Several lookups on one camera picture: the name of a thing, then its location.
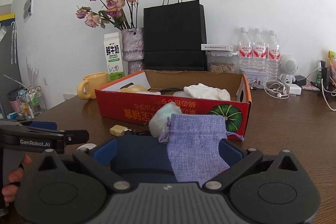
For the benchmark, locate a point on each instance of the yellow soap bar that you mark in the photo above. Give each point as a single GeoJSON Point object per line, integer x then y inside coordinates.
{"type": "Point", "coordinates": [118, 130]}

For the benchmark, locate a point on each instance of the sheep plush toy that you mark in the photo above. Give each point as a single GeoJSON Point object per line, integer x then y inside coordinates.
{"type": "Point", "coordinates": [138, 89]}

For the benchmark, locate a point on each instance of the middle water bottle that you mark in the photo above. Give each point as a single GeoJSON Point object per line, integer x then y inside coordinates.
{"type": "Point", "coordinates": [259, 50]}

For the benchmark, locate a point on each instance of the person's left hand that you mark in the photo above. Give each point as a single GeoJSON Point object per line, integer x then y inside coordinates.
{"type": "Point", "coordinates": [9, 192]}

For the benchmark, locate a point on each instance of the white cloth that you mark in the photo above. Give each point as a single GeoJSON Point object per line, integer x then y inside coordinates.
{"type": "Point", "coordinates": [201, 91]}

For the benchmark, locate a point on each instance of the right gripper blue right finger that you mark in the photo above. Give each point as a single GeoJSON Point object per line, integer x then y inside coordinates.
{"type": "Point", "coordinates": [230, 153]}

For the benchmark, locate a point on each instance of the white earphones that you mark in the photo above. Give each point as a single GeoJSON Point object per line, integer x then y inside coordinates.
{"type": "Point", "coordinates": [275, 88]}

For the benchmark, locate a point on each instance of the purple burlap drawstring pouch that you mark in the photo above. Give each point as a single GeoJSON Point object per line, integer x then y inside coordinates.
{"type": "Point", "coordinates": [193, 146]}

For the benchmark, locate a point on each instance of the white milk carton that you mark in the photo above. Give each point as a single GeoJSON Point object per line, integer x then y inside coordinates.
{"type": "Point", "coordinates": [113, 56]}

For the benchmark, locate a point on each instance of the flat white box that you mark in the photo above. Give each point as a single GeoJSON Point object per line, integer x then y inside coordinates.
{"type": "Point", "coordinates": [217, 47]}

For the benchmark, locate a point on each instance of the clear seed container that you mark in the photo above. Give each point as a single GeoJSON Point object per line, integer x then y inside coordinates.
{"type": "Point", "coordinates": [221, 64]}

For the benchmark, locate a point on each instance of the yellow ceramic mug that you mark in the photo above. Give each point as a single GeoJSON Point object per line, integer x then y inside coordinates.
{"type": "Point", "coordinates": [86, 89]}

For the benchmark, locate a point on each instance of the white illustrated tin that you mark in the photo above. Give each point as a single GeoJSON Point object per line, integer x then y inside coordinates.
{"type": "Point", "coordinates": [256, 77]}

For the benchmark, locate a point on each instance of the navy blue zip pouch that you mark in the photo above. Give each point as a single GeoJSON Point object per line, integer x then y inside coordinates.
{"type": "Point", "coordinates": [142, 159]}

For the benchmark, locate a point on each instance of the left water bottle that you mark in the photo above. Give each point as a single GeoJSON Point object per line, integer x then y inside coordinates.
{"type": "Point", "coordinates": [245, 49]}

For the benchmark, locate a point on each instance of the translucent cotton swab box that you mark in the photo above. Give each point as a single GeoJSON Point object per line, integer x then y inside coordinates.
{"type": "Point", "coordinates": [182, 94]}

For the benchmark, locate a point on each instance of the water bottle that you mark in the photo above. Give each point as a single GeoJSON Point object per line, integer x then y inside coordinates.
{"type": "Point", "coordinates": [273, 55]}
{"type": "Point", "coordinates": [259, 50]}
{"type": "Point", "coordinates": [245, 49]}

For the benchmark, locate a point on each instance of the wire storage rack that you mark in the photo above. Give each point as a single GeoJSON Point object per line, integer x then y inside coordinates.
{"type": "Point", "coordinates": [27, 102]}

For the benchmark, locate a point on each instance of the colourful snack bag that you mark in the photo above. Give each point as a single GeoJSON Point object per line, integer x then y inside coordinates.
{"type": "Point", "coordinates": [332, 62]}

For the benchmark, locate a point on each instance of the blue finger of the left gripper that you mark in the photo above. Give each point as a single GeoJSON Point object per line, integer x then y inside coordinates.
{"type": "Point", "coordinates": [43, 125]}

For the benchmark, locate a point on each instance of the small white bottle cap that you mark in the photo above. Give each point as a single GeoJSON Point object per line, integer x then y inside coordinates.
{"type": "Point", "coordinates": [86, 146]}

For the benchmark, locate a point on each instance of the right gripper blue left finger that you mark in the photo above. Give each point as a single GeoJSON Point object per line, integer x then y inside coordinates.
{"type": "Point", "coordinates": [105, 152]}

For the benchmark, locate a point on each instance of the red cardboard pumpkin box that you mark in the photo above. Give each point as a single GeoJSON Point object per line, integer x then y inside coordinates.
{"type": "Point", "coordinates": [140, 108]}

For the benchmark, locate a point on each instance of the iridescent green plastic bag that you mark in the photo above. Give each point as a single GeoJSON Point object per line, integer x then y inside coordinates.
{"type": "Point", "coordinates": [158, 123]}

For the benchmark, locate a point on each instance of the black paper shopping bag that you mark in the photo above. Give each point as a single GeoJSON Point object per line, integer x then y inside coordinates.
{"type": "Point", "coordinates": [173, 34]}

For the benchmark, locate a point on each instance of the right water bottle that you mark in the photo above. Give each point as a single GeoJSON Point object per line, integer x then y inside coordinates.
{"type": "Point", "coordinates": [273, 55]}

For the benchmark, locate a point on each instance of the purple textured vase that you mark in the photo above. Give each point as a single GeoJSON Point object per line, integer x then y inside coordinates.
{"type": "Point", "coordinates": [133, 49]}

